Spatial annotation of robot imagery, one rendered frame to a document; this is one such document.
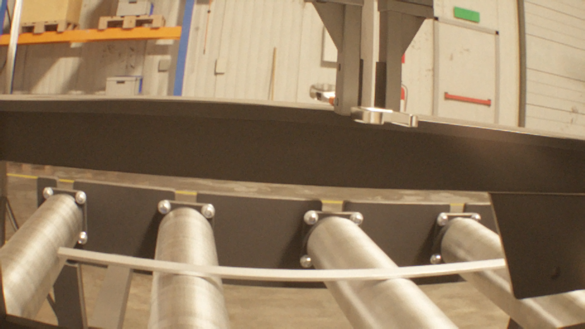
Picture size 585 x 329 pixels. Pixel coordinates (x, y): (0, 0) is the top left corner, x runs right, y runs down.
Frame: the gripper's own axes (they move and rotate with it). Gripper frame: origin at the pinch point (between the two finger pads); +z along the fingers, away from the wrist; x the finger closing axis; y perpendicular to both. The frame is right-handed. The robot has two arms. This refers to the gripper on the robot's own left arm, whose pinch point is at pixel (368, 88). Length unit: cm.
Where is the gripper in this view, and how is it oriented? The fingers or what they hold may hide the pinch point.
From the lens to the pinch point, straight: 54.2
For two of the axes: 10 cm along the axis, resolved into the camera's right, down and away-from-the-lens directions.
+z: -0.8, 9.9, 1.1
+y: -1.2, -1.2, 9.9
